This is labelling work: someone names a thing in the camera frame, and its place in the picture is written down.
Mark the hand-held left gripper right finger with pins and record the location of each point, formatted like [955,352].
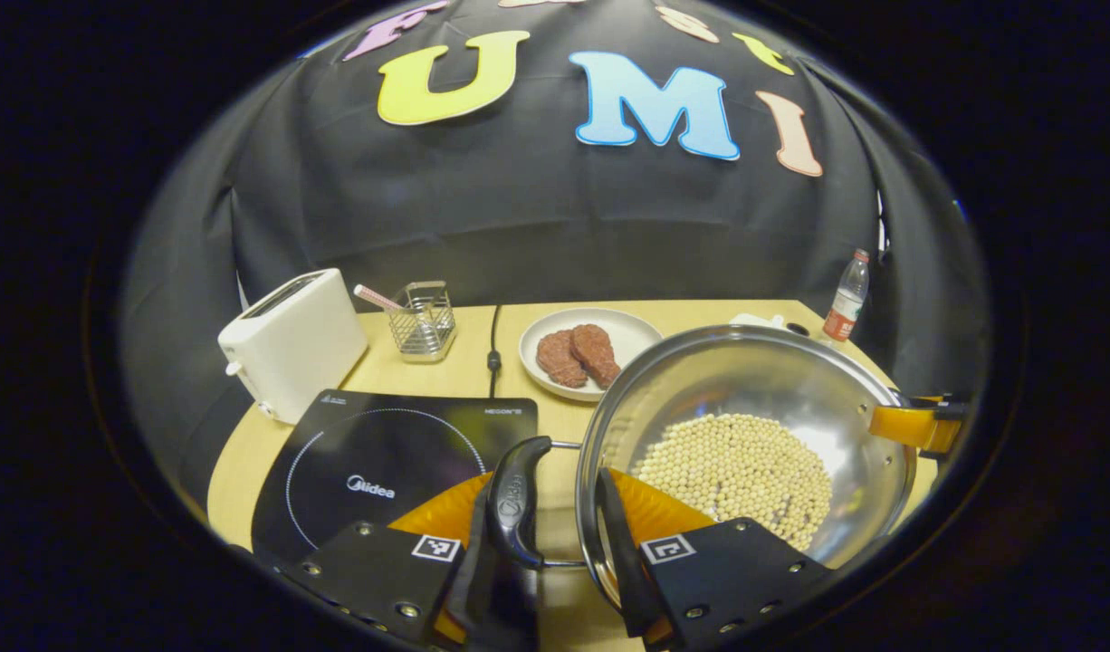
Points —
[623,570]

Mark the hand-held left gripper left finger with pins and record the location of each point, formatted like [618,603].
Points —
[496,598]

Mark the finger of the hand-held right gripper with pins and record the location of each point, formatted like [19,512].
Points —
[917,424]

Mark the black induction cooktop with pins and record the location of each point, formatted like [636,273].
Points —
[383,471]

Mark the clear plastic bottle red label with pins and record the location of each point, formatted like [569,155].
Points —
[846,303]

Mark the pile of soybeans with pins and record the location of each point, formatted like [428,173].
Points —
[736,475]

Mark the white divided dish with beans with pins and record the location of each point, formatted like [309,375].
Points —
[759,321]

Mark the brown meat patty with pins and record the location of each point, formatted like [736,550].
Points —
[596,351]
[559,360]

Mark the white round plate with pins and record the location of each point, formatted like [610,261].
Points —
[632,335]

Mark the white toaster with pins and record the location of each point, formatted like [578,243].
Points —
[292,349]

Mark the pink straw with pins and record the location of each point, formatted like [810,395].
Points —
[374,297]

